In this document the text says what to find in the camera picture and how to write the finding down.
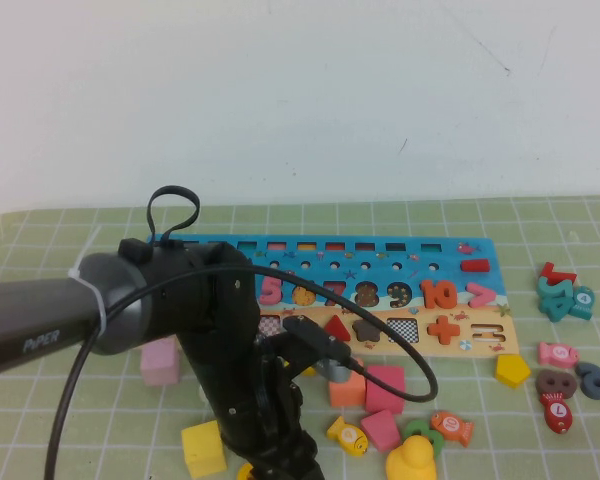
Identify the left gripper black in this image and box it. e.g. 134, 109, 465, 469
222, 339, 327, 480

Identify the pink wooden trapezoid piece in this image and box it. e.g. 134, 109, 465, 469
360, 409, 402, 454

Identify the red wooden triangle piece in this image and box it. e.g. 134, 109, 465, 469
323, 314, 352, 343

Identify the brown wooden star piece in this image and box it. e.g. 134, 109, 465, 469
352, 318, 385, 344

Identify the wooden number shape puzzle board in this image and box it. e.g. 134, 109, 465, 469
147, 233, 520, 357

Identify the yellow wooden pentagon piece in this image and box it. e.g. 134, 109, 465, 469
495, 353, 533, 390

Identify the brown fish piece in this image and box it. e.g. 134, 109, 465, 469
535, 369, 579, 400

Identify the yellow wooden fish nine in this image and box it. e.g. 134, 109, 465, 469
327, 416, 370, 457

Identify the yellow wooden cube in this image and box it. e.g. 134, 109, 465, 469
181, 419, 230, 479

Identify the orange wooden block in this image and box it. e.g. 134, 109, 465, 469
328, 357, 367, 408

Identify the deep pink square block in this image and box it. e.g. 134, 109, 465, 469
365, 364, 407, 416

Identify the yellow rubber duck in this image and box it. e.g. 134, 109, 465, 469
385, 434, 437, 480

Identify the light pink wooden cube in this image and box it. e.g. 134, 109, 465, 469
139, 337, 181, 387

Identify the pink wooden number five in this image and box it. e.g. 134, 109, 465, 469
258, 276, 285, 307

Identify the orange wooden fish ten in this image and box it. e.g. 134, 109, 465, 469
430, 410, 475, 448

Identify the orange wooden plus sign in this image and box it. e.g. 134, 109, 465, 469
426, 315, 462, 346

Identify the green grid tablecloth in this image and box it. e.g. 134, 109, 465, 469
0, 197, 600, 480

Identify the orange wooden number ten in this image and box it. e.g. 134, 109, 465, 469
419, 279, 460, 310

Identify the white zip tie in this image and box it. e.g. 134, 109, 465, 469
68, 267, 109, 334

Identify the pink wooden greater-than sign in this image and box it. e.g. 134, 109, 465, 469
467, 282, 498, 309

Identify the red wooden fish seven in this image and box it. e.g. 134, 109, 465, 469
538, 392, 575, 435

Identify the pink wooden fish five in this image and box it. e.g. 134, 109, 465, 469
538, 341, 581, 370

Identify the teal wooden number four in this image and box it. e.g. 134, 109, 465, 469
538, 289, 579, 324

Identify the teal wooden number two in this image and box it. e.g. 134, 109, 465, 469
537, 276, 576, 301

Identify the dark blue number nine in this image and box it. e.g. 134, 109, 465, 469
575, 362, 600, 401

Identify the red wooden number seven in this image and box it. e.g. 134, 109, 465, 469
538, 262, 579, 285

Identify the teal wooden fish four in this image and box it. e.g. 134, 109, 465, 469
569, 285, 597, 321

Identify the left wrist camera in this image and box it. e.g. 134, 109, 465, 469
282, 314, 355, 385

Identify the black flat cable loop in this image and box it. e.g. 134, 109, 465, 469
146, 184, 202, 247

